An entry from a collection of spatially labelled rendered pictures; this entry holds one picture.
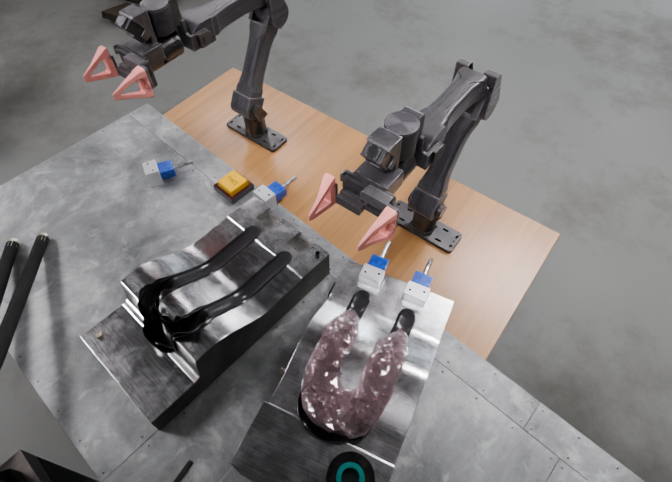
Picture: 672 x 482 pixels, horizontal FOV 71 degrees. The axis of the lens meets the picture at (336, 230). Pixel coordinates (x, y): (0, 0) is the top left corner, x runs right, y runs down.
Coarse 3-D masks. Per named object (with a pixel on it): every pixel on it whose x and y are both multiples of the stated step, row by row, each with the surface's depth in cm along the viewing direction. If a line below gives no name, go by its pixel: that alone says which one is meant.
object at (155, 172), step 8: (152, 160) 132; (168, 160) 134; (144, 168) 130; (152, 168) 130; (160, 168) 132; (168, 168) 132; (176, 168) 134; (152, 176) 130; (160, 176) 131; (168, 176) 133; (152, 184) 132; (160, 184) 134
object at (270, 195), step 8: (272, 184) 129; (280, 184) 129; (288, 184) 130; (256, 192) 125; (264, 192) 125; (272, 192) 125; (280, 192) 127; (264, 200) 124; (272, 200) 126; (272, 208) 128
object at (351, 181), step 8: (344, 176) 78; (352, 176) 78; (344, 184) 81; (352, 184) 78; (360, 184) 77; (368, 184) 76; (384, 192) 75; (360, 200) 79; (392, 200) 75; (368, 208) 80; (376, 208) 79
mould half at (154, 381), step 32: (224, 224) 115; (256, 224) 114; (288, 224) 114; (192, 256) 109; (256, 256) 109; (320, 256) 109; (128, 288) 99; (192, 288) 101; (224, 288) 104; (288, 288) 104; (128, 320) 103; (224, 320) 97; (256, 320) 100; (96, 352) 98; (128, 352) 98; (160, 352) 98; (192, 352) 91; (224, 352) 97; (128, 384) 95; (160, 384) 95; (192, 384) 95; (160, 416) 92
